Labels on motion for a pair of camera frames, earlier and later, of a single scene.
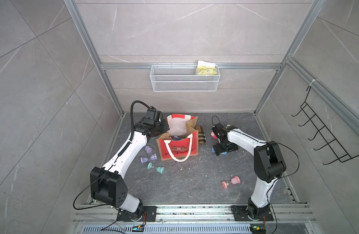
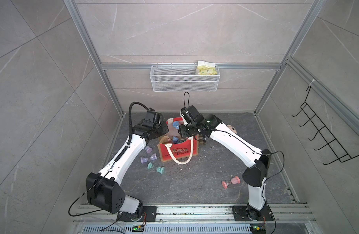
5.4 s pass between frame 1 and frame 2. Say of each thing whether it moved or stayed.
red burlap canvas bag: stayed
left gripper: stayed
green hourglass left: stayed
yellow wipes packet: stayed
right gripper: moved
